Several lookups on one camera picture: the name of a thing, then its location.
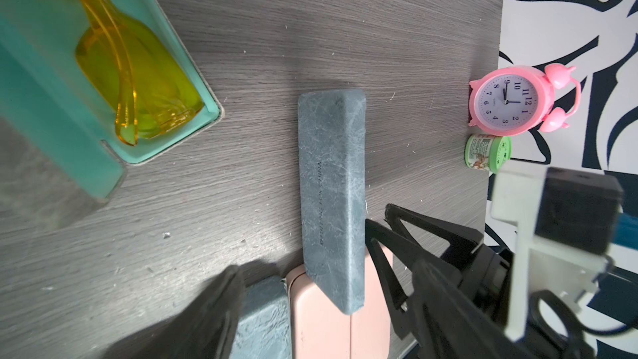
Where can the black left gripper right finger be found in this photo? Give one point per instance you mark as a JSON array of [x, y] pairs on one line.
[[448, 325]]

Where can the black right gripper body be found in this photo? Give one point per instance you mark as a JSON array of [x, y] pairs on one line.
[[485, 277]]

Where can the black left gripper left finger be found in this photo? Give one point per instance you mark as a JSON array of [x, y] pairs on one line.
[[205, 329]]

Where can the pink case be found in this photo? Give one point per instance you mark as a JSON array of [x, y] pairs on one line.
[[370, 326], [319, 329]]

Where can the mint case with white sunglasses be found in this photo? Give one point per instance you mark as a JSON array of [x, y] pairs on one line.
[[264, 329]]

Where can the grey case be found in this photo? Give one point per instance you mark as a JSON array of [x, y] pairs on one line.
[[331, 132]]

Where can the beige case with yellow glasses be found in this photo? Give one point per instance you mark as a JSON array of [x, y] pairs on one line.
[[60, 156]]

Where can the yellow glasses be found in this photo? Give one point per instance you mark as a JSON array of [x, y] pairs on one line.
[[135, 73]]

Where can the green lidded jar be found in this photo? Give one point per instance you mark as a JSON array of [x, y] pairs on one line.
[[488, 152]]

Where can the pink alarm clock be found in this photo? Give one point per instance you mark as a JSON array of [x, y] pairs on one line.
[[512, 100]]

